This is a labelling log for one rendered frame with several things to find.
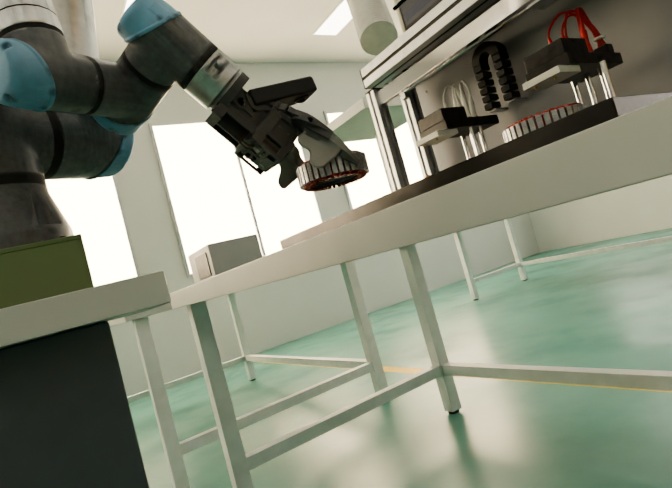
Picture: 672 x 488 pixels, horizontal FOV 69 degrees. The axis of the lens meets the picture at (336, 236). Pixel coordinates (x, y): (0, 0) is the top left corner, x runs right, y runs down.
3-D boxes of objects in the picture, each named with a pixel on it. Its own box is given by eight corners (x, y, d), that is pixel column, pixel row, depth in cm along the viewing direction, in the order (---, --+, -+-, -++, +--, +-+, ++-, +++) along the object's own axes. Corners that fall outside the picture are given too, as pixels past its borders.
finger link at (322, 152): (344, 187, 70) (286, 161, 71) (361, 158, 72) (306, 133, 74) (346, 175, 67) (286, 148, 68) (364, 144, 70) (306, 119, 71)
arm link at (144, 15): (127, 29, 70) (159, -20, 66) (191, 83, 74) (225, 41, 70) (101, 42, 63) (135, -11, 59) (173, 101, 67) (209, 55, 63)
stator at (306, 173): (323, 176, 69) (316, 151, 70) (288, 196, 79) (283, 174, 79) (384, 168, 75) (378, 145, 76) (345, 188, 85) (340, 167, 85)
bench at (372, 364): (172, 511, 177) (122, 308, 181) (109, 434, 332) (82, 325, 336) (401, 397, 236) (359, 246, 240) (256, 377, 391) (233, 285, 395)
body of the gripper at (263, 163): (263, 178, 75) (198, 125, 71) (290, 139, 79) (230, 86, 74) (286, 164, 68) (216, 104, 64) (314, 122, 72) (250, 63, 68)
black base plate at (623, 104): (620, 122, 39) (611, 95, 39) (282, 252, 93) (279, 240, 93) (802, 97, 64) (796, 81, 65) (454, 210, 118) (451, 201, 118)
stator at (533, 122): (560, 132, 60) (551, 103, 60) (492, 160, 70) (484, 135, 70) (611, 123, 66) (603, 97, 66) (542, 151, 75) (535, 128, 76)
